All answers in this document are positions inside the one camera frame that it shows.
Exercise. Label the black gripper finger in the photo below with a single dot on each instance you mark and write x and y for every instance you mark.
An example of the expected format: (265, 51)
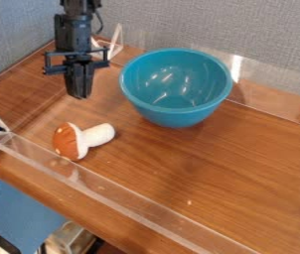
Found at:
(87, 80)
(74, 76)

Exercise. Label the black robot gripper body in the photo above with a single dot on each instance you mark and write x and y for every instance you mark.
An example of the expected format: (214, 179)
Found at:
(74, 48)

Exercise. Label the blue plastic bowl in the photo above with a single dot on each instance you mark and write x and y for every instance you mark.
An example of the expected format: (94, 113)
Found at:
(176, 86)

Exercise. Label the brown and white toy mushroom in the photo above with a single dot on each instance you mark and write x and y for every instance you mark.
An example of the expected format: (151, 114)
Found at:
(72, 142)

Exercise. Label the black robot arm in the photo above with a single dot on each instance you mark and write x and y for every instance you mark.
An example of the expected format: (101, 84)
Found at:
(80, 7)

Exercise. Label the clear acrylic front barrier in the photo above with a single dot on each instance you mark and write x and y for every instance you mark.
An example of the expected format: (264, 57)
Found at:
(134, 222)

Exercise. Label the black object at bottom left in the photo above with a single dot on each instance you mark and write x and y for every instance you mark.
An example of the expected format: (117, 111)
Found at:
(8, 246)

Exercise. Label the metal frame under table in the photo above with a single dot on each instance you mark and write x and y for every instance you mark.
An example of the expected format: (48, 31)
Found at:
(71, 239)

